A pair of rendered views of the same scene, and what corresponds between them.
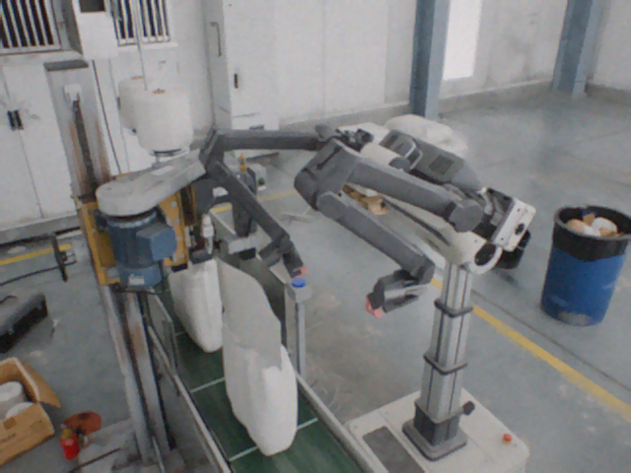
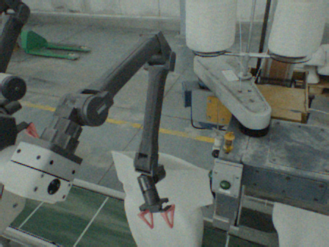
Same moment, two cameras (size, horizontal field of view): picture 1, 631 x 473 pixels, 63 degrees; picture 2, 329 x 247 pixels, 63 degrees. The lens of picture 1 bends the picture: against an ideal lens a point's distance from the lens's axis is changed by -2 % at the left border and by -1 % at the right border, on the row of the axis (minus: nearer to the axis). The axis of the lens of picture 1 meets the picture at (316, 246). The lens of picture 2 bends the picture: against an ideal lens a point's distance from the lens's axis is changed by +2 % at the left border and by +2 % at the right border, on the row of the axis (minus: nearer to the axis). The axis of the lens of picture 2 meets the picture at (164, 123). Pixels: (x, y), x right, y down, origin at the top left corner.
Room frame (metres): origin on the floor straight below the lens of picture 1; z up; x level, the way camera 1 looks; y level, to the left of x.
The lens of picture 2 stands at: (2.22, -0.19, 1.87)
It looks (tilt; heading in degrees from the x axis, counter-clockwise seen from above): 36 degrees down; 146
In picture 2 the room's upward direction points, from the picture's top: 5 degrees counter-clockwise
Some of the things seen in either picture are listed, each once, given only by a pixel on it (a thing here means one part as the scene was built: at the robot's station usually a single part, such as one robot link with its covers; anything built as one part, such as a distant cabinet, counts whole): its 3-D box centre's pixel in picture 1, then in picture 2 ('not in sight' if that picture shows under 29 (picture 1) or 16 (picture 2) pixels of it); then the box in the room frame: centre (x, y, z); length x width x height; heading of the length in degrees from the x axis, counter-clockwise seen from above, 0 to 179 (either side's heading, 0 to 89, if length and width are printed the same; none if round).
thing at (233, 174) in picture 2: (256, 178); (227, 178); (1.89, 0.23, 1.29); 0.08 x 0.05 x 0.09; 31
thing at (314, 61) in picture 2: not in sight; (296, 54); (0.54, 3.02, 0.44); 0.66 x 0.42 x 0.14; 28
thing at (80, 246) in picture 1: (80, 251); not in sight; (1.59, 0.83, 1.14); 0.11 x 0.06 x 0.11; 31
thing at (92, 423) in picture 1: (82, 424); not in sight; (1.82, 1.17, 0.02); 0.22 x 0.18 x 0.04; 31
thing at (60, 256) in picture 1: (57, 257); not in sight; (1.55, 0.90, 1.13); 0.18 x 0.11 x 0.18; 31
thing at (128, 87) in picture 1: (140, 101); (297, 22); (1.79, 0.60, 1.61); 0.15 x 0.14 x 0.17; 31
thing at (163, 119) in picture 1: (163, 119); (210, 21); (1.57, 0.46, 1.61); 0.17 x 0.17 x 0.17
